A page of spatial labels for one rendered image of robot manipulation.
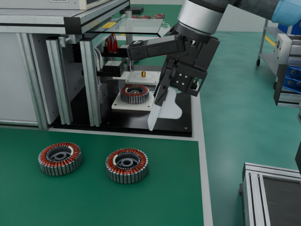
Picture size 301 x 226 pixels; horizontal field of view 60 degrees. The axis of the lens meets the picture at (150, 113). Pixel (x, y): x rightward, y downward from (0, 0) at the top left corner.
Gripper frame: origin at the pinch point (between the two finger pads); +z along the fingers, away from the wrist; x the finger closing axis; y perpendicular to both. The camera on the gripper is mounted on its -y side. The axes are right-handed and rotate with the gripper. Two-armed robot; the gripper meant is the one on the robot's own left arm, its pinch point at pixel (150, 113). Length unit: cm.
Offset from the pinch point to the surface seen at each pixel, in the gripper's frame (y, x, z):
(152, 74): -1, 69, 16
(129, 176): 0.5, -2.3, 17.3
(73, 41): -27.7, 26.4, -0.4
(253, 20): 180, 571, 4
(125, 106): -7.0, 34.0, 18.9
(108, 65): -17.6, 38.8, 7.7
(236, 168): 78, 98, 72
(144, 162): 3.3, 2.5, 15.5
